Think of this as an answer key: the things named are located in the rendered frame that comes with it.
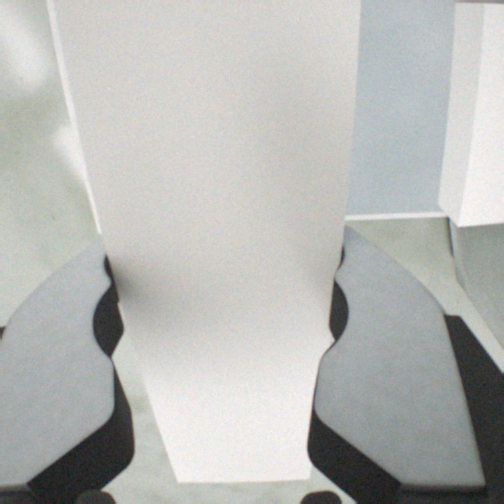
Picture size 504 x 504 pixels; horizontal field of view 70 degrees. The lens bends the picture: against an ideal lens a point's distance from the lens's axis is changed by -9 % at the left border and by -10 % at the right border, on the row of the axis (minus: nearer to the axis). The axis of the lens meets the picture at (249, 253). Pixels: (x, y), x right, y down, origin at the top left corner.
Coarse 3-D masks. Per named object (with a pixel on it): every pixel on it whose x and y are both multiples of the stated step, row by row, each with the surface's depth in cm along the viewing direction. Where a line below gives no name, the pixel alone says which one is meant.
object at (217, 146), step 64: (64, 0) 7; (128, 0) 7; (192, 0) 7; (256, 0) 7; (320, 0) 7; (128, 64) 8; (192, 64) 8; (256, 64) 8; (320, 64) 8; (128, 128) 8; (192, 128) 8; (256, 128) 8; (320, 128) 8; (128, 192) 9; (192, 192) 9; (256, 192) 9; (320, 192) 9; (128, 256) 10; (192, 256) 10; (256, 256) 10; (320, 256) 10; (128, 320) 11; (192, 320) 11; (256, 320) 11; (320, 320) 11; (192, 384) 13; (256, 384) 13; (192, 448) 15; (256, 448) 15
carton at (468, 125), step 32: (480, 32) 32; (480, 64) 33; (480, 96) 35; (448, 128) 42; (480, 128) 37; (448, 160) 44; (480, 160) 39; (448, 192) 45; (480, 192) 41; (480, 224) 43
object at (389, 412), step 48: (336, 288) 9; (384, 288) 9; (336, 336) 9; (384, 336) 7; (432, 336) 7; (336, 384) 7; (384, 384) 6; (432, 384) 6; (336, 432) 6; (384, 432) 6; (432, 432) 6; (336, 480) 6; (384, 480) 5; (432, 480) 5; (480, 480) 5
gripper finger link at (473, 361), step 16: (448, 320) 8; (464, 336) 7; (464, 352) 7; (480, 352) 7; (464, 368) 7; (480, 368) 7; (496, 368) 7; (464, 384) 6; (480, 384) 6; (496, 384) 6; (480, 400) 6; (496, 400) 6; (480, 416) 6; (496, 416) 6; (480, 432) 5; (496, 432) 5; (480, 448) 5; (496, 448) 5; (496, 464) 5; (496, 480) 5; (400, 496) 5; (416, 496) 5; (432, 496) 5; (448, 496) 5; (464, 496) 5; (480, 496) 5; (496, 496) 5
